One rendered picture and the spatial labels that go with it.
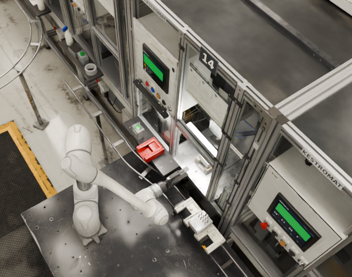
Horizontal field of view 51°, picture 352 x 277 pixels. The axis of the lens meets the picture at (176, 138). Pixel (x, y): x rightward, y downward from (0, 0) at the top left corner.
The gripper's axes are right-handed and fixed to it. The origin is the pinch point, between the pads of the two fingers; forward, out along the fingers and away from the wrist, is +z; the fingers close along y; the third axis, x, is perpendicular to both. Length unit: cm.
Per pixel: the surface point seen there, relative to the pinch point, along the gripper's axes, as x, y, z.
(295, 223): -73, 64, 1
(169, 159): 18.6, -9.3, 1.3
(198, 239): -38.9, -11.6, -16.4
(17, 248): 61, -99, -121
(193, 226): -31.2, -7.4, -15.0
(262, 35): -1, 101, 36
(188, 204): -15.9, -12.7, -6.8
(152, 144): 33.0, -5.2, -3.1
